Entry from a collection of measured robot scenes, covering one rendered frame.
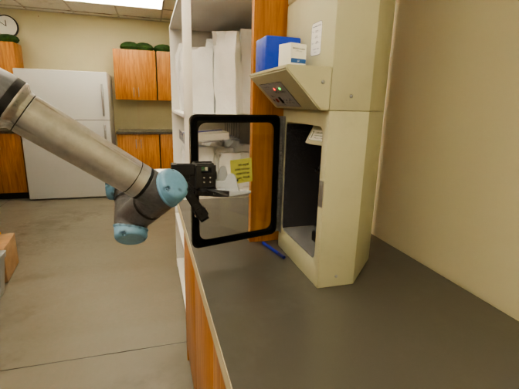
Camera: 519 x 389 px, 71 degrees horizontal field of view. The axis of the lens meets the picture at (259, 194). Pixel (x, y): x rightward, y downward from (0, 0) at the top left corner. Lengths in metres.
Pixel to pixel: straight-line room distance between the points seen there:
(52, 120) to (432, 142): 1.03
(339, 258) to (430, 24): 0.78
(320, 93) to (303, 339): 0.55
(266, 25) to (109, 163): 0.72
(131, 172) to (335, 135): 0.48
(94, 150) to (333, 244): 0.62
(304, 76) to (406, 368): 0.64
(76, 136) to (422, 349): 0.80
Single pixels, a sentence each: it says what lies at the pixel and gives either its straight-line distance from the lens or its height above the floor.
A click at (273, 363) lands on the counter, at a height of 0.94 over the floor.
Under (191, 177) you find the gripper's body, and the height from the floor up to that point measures 1.23.
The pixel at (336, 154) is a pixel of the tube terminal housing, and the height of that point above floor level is 1.30.
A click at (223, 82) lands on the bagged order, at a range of 2.14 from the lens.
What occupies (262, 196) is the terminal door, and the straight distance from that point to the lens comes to 1.19.
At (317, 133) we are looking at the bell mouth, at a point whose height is 1.35.
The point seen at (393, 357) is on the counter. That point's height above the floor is 0.94.
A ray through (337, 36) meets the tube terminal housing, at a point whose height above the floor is 1.58.
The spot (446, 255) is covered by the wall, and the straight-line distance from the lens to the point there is 1.25.
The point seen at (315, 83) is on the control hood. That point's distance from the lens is 0.89.
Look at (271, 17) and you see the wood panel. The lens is 1.26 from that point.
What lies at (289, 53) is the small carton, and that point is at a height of 1.54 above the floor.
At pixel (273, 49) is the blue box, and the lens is 1.05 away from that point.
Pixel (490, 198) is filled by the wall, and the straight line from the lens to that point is 1.12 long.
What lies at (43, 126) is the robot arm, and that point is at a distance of 0.74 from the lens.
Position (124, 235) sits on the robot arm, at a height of 1.13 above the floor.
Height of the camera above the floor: 1.42
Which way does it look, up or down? 14 degrees down
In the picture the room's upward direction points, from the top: 2 degrees clockwise
